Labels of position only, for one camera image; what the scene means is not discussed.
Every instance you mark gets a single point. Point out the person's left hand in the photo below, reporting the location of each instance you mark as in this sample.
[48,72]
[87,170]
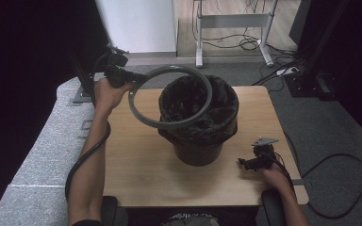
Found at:
[106,99]

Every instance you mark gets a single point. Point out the black chair armrest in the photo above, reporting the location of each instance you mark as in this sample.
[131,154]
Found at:
[271,210]
[110,212]

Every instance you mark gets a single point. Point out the black plastic garbage bag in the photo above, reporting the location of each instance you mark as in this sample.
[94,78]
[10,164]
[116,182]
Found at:
[213,125]

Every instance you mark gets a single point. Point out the white metal desk frame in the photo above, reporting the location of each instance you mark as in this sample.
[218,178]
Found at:
[232,20]

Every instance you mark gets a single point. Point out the black plastic trash bin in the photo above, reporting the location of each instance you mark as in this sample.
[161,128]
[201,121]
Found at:
[198,155]

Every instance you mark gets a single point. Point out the person's dark clothing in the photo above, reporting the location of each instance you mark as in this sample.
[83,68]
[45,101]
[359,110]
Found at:
[151,219]

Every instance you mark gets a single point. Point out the person's right hand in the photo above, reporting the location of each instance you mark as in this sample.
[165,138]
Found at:
[278,179]

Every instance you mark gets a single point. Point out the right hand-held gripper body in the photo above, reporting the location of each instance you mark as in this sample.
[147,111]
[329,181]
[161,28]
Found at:
[265,157]

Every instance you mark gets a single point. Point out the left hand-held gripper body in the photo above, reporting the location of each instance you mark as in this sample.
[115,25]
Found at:
[116,61]

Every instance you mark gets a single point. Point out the white power strip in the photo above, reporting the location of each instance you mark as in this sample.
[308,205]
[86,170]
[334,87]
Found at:
[287,71]

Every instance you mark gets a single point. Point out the black metal stand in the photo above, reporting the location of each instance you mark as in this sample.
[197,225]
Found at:
[304,84]
[81,72]

